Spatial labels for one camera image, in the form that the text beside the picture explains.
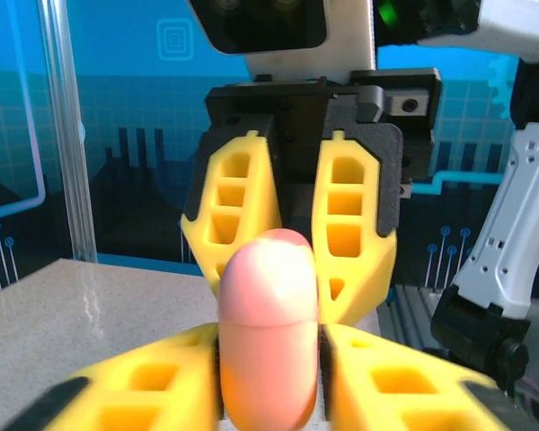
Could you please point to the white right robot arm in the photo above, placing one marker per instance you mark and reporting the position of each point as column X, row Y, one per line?
column 512, row 215

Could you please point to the aluminium frame post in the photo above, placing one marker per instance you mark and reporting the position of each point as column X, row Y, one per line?
column 67, row 134

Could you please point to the white earbud charging case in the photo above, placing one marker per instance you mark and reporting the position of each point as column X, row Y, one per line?
column 269, row 350

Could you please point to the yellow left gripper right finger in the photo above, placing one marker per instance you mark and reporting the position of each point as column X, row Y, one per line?
column 395, row 404

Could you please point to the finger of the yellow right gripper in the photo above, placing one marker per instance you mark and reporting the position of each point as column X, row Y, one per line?
column 202, row 233
column 377, row 269

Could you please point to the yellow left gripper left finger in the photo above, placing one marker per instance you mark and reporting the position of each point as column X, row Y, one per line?
column 130, row 399

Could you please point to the wide aluminium base rail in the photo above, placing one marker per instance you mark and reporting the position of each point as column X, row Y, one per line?
column 409, row 323

